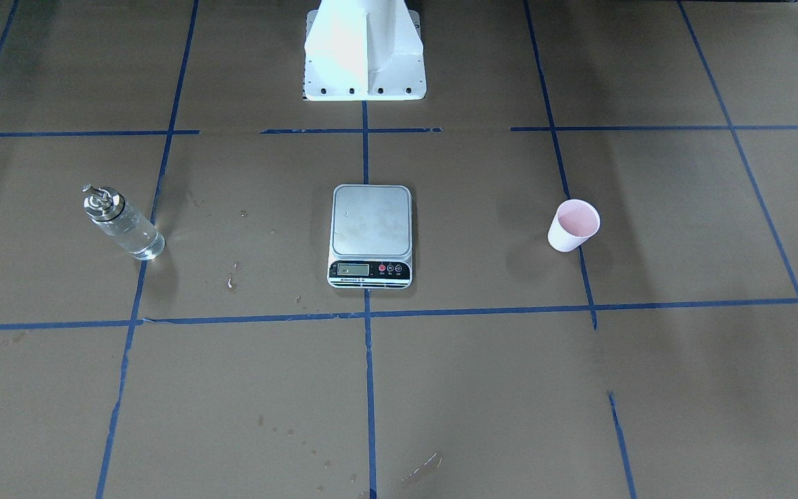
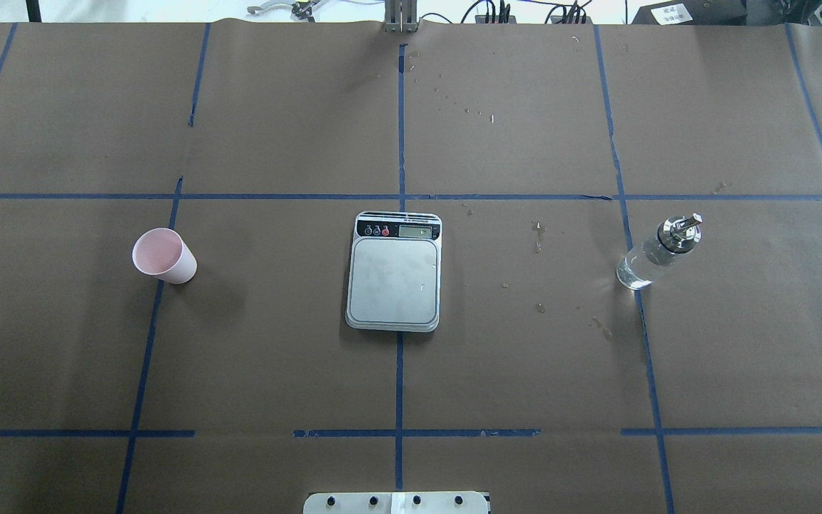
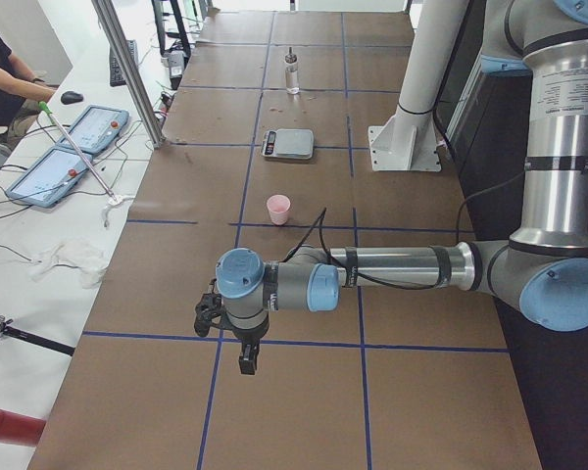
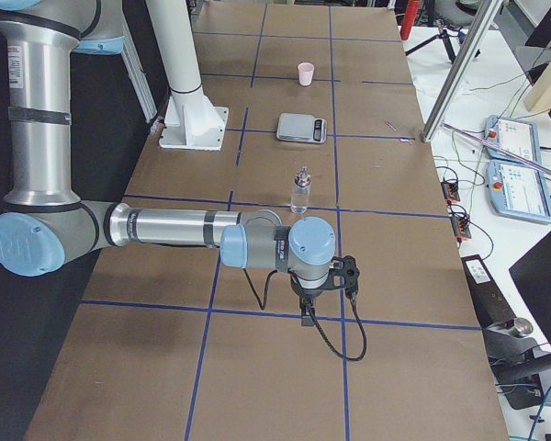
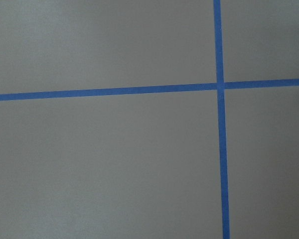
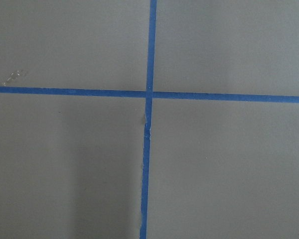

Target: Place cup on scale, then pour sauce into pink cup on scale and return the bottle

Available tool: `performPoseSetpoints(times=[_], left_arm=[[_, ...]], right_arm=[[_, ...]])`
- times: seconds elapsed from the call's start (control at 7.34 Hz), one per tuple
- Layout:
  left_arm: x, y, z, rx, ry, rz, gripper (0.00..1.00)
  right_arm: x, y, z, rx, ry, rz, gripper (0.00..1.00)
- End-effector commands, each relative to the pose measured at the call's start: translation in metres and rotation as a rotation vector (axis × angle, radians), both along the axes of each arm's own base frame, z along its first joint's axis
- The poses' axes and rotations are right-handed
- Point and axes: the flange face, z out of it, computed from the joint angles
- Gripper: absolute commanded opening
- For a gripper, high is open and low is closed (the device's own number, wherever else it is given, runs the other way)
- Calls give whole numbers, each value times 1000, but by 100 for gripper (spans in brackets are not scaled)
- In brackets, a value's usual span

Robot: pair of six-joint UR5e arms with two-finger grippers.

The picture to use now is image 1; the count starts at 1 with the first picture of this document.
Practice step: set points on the pink paper cup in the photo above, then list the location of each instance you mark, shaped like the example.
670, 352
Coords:
574, 222

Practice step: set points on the glass sauce bottle metal spout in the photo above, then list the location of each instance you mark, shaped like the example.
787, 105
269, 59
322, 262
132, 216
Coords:
117, 217

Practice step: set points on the digital kitchen scale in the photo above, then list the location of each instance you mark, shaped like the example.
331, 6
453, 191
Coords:
371, 236

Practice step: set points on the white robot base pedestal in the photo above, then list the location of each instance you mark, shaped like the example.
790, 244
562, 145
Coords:
363, 51

